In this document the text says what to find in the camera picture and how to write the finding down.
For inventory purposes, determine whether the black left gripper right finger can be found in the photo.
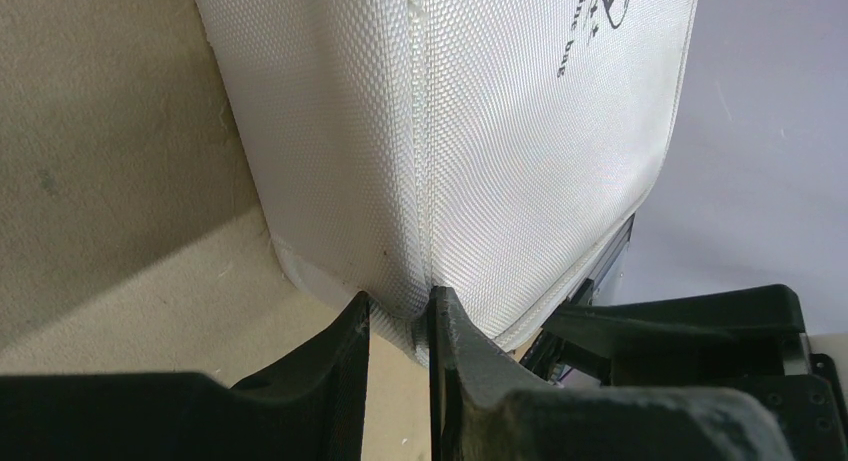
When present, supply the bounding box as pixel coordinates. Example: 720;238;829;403
427;287;793;460

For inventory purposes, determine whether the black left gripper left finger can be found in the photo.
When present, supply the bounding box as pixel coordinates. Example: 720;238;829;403
1;292;370;460

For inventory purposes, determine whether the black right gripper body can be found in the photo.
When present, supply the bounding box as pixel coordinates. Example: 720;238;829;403
519;332;847;460

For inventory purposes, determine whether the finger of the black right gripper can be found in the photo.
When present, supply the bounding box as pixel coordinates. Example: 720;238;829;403
543;284;805;359

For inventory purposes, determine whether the grey medicine kit box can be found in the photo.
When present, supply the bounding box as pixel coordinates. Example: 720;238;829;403
195;0;698;361

